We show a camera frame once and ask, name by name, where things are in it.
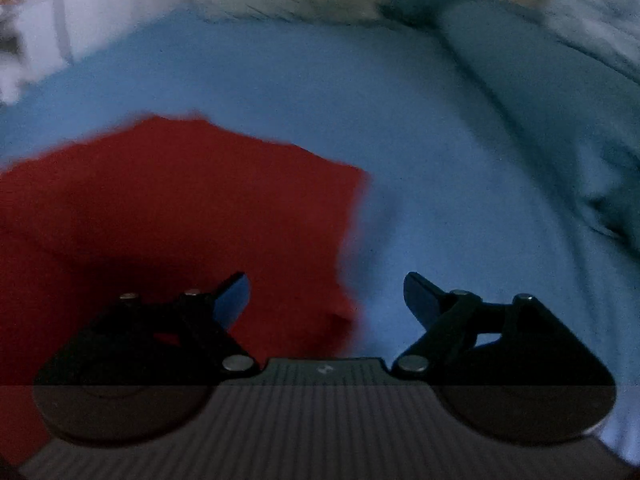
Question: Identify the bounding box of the teal bolster pillow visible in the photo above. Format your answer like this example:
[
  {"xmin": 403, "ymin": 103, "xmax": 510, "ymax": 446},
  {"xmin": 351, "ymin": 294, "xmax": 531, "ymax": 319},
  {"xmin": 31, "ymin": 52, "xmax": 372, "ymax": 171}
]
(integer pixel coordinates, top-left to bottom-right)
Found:
[{"xmin": 384, "ymin": 0, "xmax": 639, "ymax": 250}]

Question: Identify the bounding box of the light blue crumpled blanket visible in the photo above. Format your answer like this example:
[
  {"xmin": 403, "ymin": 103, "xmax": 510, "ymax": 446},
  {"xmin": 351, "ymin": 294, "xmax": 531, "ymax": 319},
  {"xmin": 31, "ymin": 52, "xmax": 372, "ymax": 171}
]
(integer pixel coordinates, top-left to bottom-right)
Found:
[{"xmin": 544, "ymin": 0, "xmax": 639, "ymax": 80}]

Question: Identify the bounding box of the red small cloth garment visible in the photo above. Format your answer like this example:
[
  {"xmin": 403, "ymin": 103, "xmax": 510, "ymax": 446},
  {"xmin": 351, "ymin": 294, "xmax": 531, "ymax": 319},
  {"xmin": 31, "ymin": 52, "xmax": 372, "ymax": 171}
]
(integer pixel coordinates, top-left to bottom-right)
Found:
[{"xmin": 1, "ymin": 116, "xmax": 370, "ymax": 466}]

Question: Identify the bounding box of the blue bed sheet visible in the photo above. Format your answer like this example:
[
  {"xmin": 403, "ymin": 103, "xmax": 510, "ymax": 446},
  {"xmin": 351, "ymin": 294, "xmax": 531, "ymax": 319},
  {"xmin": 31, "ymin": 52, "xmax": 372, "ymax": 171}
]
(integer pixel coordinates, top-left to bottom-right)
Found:
[{"xmin": 1, "ymin": 11, "xmax": 639, "ymax": 460}]

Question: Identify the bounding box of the white wardrobe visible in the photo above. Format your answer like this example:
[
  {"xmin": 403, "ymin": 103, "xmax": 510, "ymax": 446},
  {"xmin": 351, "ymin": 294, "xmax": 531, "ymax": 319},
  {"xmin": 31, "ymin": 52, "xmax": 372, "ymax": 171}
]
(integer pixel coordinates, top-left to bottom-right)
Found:
[{"xmin": 1, "ymin": 0, "xmax": 182, "ymax": 106}]

